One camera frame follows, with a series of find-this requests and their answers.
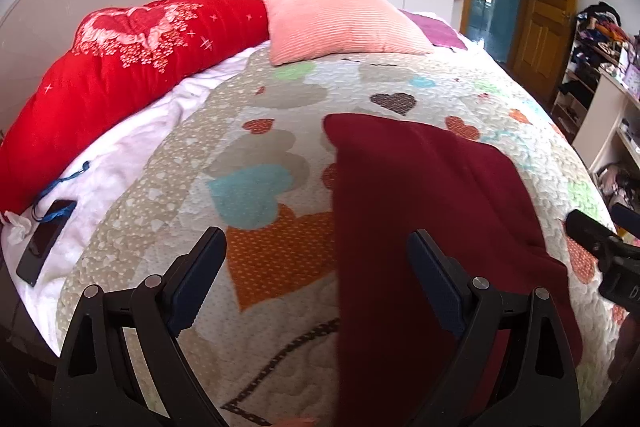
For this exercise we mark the wooden door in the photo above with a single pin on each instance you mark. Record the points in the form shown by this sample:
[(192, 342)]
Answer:
[(547, 7)]

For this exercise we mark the purple pillow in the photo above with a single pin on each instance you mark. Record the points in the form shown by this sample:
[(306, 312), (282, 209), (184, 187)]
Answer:
[(435, 29)]

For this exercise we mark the maroon knit garment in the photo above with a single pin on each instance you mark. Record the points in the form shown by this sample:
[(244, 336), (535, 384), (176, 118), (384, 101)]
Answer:
[(425, 207)]

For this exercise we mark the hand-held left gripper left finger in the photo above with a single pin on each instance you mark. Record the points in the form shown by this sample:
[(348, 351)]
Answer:
[(192, 287)]

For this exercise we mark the white shelf unit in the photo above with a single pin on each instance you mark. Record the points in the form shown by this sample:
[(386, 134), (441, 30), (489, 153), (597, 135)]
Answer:
[(605, 117)]

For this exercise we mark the beige round headboard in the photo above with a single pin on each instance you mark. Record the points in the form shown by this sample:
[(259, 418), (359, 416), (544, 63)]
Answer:
[(50, 7)]

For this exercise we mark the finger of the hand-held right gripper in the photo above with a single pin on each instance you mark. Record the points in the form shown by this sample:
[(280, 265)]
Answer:
[(627, 217), (587, 229)]

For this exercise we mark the pile of clothes on floor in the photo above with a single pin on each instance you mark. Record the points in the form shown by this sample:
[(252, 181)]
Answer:
[(617, 187)]

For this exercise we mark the white crumpled tissue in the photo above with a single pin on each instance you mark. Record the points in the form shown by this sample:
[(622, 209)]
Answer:
[(17, 227)]

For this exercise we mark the black smartphone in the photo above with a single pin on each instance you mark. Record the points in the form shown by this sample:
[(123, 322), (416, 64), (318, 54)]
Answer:
[(42, 242)]

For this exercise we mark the white fleece blanket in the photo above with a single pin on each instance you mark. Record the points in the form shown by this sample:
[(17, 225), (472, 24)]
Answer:
[(115, 157)]

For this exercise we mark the pink ribbed pillow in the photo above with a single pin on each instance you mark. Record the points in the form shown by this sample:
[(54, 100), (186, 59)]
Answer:
[(335, 22)]

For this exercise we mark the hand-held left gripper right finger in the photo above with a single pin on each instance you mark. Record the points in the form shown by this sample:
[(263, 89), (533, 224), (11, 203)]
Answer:
[(435, 277)]

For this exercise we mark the red embroidered bolster pillow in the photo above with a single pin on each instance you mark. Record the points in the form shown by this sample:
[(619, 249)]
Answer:
[(100, 82)]

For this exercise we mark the person's right forearm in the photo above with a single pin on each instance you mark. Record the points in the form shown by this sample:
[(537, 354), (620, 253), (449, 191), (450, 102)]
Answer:
[(627, 347)]

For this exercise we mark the pile of clothes on shelf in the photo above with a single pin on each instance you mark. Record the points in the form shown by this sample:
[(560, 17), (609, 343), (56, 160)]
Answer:
[(602, 24)]

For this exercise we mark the heart patterned quilt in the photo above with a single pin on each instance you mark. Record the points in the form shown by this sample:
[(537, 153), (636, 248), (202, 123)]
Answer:
[(280, 117)]

